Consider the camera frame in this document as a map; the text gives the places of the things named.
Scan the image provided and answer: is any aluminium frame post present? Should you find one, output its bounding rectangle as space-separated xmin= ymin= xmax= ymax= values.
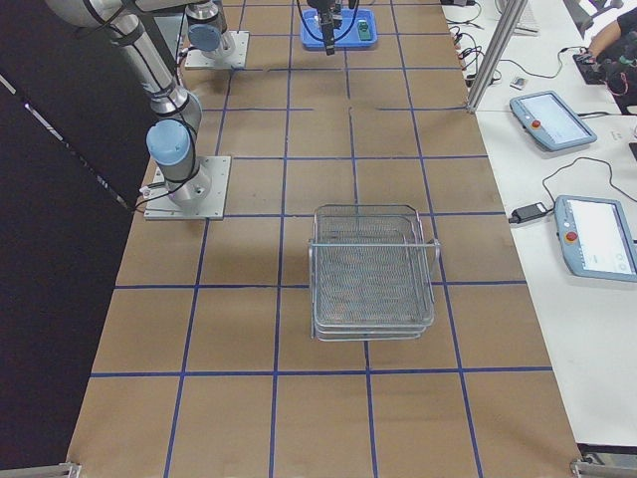
xmin=467 ymin=0 xmax=528 ymax=114

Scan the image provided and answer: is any near teach pendant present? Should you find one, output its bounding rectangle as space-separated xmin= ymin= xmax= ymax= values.
xmin=553 ymin=195 xmax=636 ymax=283

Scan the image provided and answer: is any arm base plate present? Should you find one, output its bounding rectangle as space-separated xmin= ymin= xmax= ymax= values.
xmin=141 ymin=156 xmax=231 ymax=220
xmin=185 ymin=27 xmax=250 ymax=70

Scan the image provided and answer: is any far teach pendant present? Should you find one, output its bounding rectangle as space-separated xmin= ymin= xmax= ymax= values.
xmin=509 ymin=91 xmax=597 ymax=151

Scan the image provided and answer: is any green terminal block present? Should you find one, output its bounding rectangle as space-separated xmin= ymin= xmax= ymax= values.
xmin=357 ymin=19 xmax=372 ymax=42

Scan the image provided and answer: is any teach pendant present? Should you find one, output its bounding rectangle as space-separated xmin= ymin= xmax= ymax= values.
xmin=509 ymin=91 xmax=597 ymax=151
xmin=553 ymin=195 xmax=636 ymax=283

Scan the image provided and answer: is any person at desk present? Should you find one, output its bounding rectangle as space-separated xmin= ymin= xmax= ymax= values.
xmin=588 ymin=8 xmax=636 ymax=107

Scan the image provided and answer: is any black power adapter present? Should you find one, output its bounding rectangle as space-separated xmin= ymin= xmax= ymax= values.
xmin=509 ymin=202 xmax=549 ymax=224

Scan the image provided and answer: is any blue plastic tray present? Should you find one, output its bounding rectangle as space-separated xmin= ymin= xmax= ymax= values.
xmin=299 ymin=8 xmax=379 ymax=51

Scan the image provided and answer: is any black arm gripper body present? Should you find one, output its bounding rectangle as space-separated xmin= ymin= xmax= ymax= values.
xmin=307 ymin=0 xmax=342 ymax=30

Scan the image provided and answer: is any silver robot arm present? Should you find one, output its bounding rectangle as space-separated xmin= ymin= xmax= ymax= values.
xmin=47 ymin=1 xmax=225 ymax=211
xmin=187 ymin=1 xmax=342 ymax=61

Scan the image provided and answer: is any wire mesh shelf tray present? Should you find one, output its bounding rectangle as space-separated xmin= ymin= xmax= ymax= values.
xmin=309 ymin=204 xmax=440 ymax=342

